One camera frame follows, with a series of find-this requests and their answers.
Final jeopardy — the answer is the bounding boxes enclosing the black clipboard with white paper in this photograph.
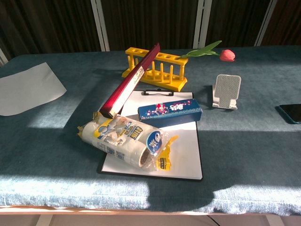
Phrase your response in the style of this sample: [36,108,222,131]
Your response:
[97,89,204,181]

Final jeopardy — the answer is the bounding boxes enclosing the white paper sheet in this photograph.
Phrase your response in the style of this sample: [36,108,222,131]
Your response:
[0,62,68,116]

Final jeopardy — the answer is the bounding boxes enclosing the white partition post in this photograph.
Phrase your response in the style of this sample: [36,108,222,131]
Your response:
[0,47,9,68]
[254,0,278,47]
[192,0,213,49]
[90,0,111,52]

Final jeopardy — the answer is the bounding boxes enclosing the black smartphone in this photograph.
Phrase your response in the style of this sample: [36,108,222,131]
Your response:
[275,103,301,125]

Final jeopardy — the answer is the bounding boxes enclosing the yellow test tube rack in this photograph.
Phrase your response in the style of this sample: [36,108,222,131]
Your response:
[121,47,189,92]

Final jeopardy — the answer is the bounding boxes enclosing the long red flat box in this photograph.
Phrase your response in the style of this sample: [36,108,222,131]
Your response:
[99,42,161,119]

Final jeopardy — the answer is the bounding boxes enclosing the wrapped pack of white rolls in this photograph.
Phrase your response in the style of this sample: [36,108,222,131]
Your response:
[77,112,180,172]

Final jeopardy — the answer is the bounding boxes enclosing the white phone stand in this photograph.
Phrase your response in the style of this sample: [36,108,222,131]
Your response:
[212,74,242,111]

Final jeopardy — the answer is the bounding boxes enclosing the blue table cloth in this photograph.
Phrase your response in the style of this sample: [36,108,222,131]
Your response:
[0,46,301,216]

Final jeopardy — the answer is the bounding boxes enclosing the blue toothpaste box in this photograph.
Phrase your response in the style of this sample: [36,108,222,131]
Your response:
[137,98,202,123]

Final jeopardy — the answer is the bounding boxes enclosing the artificial pink tulip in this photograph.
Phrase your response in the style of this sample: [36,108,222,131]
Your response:
[180,40,236,62]

